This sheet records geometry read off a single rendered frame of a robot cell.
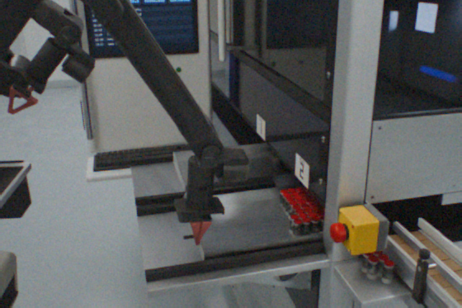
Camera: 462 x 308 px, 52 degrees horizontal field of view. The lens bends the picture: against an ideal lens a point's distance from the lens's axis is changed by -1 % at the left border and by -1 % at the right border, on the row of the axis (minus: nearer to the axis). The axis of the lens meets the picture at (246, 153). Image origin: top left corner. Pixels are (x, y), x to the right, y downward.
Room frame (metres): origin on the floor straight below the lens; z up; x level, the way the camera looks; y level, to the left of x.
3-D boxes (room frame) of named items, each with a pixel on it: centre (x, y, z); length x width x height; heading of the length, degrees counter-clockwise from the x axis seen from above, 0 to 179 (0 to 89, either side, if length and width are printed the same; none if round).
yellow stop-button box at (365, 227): (0.84, -0.23, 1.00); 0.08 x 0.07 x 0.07; 106
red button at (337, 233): (0.82, -0.19, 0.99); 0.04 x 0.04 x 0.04; 16
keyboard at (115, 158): (1.66, 0.37, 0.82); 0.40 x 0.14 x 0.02; 105
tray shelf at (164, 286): (1.19, 0.06, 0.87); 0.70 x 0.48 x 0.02; 16
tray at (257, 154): (1.37, 0.04, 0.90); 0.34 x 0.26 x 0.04; 106
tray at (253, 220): (1.04, -0.04, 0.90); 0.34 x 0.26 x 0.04; 106
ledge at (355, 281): (0.83, -0.27, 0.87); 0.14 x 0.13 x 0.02; 106
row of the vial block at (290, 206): (1.07, -0.12, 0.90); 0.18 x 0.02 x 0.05; 16
